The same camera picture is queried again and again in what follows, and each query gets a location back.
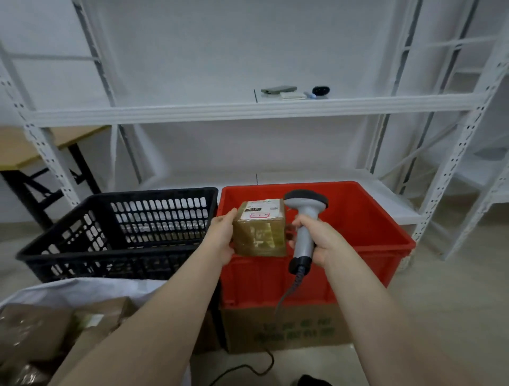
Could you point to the person's right thumb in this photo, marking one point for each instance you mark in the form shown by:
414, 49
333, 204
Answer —
307, 223

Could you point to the person's left thumb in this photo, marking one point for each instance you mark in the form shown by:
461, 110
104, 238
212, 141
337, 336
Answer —
227, 222

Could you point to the grey handheld barcode scanner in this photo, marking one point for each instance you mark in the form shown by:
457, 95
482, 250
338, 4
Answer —
304, 246

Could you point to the black rounded case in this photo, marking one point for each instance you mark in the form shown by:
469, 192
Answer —
321, 91

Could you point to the cardboard box with green print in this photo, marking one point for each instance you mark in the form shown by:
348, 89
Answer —
278, 330

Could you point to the person's left forearm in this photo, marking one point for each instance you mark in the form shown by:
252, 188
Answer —
147, 326

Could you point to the white woven sack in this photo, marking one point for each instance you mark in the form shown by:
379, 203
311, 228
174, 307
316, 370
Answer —
79, 288

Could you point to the black plastic lattice basket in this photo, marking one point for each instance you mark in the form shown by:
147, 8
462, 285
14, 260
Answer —
119, 234

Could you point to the person's right forearm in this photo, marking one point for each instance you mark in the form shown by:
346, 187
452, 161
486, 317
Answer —
381, 326

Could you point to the small white flat box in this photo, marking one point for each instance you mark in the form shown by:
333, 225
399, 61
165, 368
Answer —
292, 96

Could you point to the person's left hand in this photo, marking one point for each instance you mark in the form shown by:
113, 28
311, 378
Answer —
218, 240

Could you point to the wooden table with black legs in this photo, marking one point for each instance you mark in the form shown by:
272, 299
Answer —
24, 147

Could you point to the black shoe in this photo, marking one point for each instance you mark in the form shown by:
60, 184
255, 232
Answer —
314, 381

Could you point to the dark grey phone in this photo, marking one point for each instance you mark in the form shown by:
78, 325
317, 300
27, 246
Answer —
278, 89

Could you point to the white metal shelving rack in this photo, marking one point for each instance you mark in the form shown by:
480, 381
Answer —
481, 171
238, 109

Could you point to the long brown taped parcel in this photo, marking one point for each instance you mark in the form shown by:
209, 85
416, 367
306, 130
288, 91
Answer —
81, 348

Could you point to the small taped cardboard parcel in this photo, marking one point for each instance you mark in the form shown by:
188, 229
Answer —
260, 232

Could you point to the person's right hand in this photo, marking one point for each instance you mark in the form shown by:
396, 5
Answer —
328, 244

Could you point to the red plastic crate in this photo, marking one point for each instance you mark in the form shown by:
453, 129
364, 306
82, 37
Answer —
358, 234

